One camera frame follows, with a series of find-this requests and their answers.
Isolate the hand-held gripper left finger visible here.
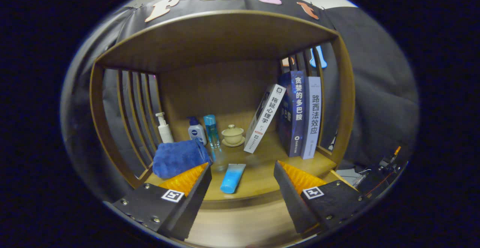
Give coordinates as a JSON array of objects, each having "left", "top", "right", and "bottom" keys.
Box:
[{"left": 104, "top": 162, "right": 213, "bottom": 241}]

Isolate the beige lidded teacup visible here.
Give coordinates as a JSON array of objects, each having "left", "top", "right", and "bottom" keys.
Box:
[{"left": 221, "top": 124, "right": 246, "bottom": 147}]

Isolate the black backdrop cloth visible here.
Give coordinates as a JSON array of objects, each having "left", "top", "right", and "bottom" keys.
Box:
[{"left": 60, "top": 0, "right": 420, "bottom": 203}]

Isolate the clear blue bottle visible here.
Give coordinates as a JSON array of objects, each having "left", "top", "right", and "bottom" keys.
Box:
[{"left": 203, "top": 114, "right": 221, "bottom": 149}]

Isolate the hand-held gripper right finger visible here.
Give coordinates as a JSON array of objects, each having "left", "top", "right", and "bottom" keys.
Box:
[{"left": 273, "top": 161, "right": 372, "bottom": 239}]

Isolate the blue folded towel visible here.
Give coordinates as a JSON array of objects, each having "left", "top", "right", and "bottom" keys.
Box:
[{"left": 152, "top": 139, "right": 212, "bottom": 179}]

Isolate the black device orange tip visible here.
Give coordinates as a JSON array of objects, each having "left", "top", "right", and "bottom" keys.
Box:
[{"left": 377, "top": 146, "right": 404, "bottom": 173}]

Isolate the wooden countertop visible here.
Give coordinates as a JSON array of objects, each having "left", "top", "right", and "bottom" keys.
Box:
[{"left": 144, "top": 128, "right": 338, "bottom": 209}]

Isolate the pale lavender book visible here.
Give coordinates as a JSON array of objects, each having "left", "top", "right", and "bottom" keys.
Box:
[{"left": 301, "top": 76, "right": 322, "bottom": 160}]

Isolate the white book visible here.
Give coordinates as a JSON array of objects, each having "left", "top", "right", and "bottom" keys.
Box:
[{"left": 244, "top": 84, "right": 287, "bottom": 154}]

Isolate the wooden cabinet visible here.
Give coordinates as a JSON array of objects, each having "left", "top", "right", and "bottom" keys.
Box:
[{"left": 89, "top": 10, "right": 356, "bottom": 203}]

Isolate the light blue tube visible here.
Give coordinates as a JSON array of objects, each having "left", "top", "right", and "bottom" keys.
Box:
[{"left": 220, "top": 163, "right": 247, "bottom": 194}]

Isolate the white pump bottle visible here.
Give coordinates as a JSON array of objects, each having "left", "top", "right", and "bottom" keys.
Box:
[{"left": 155, "top": 112, "right": 175, "bottom": 144}]

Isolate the dark blue book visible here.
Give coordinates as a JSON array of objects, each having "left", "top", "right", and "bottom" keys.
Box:
[{"left": 277, "top": 71, "right": 306, "bottom": 158}]

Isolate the white bottle blue cap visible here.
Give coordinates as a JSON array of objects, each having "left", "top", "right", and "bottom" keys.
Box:
[{"left": 187, "top": 116, "right": 207, "bottom": 146}]

